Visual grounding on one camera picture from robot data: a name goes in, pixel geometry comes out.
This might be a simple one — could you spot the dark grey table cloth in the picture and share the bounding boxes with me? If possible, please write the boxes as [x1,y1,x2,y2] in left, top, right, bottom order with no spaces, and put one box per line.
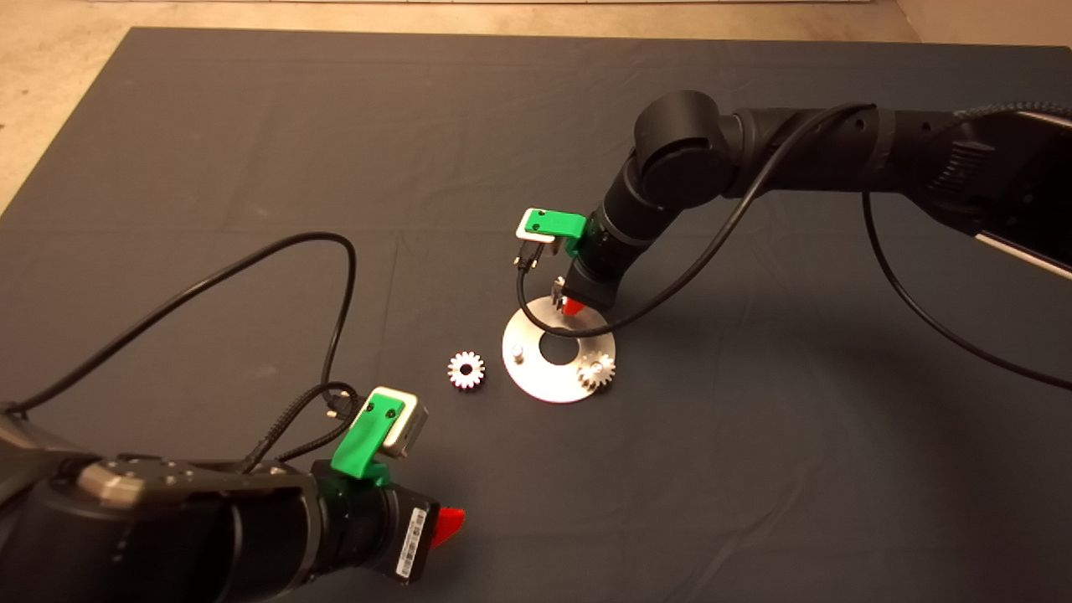
[0,27,1072,603]

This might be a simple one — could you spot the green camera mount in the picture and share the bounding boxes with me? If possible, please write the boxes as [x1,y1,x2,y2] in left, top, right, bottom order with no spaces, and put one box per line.
[523,209,592,257]
[331,394,407,488]

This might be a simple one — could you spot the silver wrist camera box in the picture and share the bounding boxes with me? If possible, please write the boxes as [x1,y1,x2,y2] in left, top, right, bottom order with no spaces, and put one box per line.
[325,386,429,458]
[513,208,564,271]

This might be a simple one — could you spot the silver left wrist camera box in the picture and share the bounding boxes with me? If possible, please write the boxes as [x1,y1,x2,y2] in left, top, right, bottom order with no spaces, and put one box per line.
[325,386,429,458]

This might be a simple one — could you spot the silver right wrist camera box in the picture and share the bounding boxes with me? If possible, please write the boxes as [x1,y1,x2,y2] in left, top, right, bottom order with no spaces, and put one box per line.
[513,208,564,271]

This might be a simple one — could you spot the bright steel planetary gear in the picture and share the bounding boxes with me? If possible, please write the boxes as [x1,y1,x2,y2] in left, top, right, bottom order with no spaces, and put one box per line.
[448,351,487,391]

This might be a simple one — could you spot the green left camera mount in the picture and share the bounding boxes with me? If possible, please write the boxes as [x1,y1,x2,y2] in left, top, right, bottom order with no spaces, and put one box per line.
[331,394,407,488]

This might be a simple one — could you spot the braided black left arm cable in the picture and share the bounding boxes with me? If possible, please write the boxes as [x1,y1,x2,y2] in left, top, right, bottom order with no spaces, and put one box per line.
[239,381,361,474]

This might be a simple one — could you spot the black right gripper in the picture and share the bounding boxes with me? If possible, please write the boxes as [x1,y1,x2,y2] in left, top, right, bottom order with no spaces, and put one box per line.
[561,209,650,317]

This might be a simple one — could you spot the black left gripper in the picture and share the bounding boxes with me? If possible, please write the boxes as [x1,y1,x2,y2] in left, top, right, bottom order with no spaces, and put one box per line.
[310,459,466,583]

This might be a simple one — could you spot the round metal carrier plate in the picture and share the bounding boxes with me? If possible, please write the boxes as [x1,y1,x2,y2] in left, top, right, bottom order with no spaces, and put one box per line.
[501,301,617,405]

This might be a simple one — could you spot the green right camera mount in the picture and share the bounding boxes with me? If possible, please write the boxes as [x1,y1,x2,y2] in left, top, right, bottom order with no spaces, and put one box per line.
[523,209,592,257]

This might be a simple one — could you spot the smooth black left camera cable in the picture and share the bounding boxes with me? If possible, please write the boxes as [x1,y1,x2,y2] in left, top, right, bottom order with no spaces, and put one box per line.
[0,232,357,420]

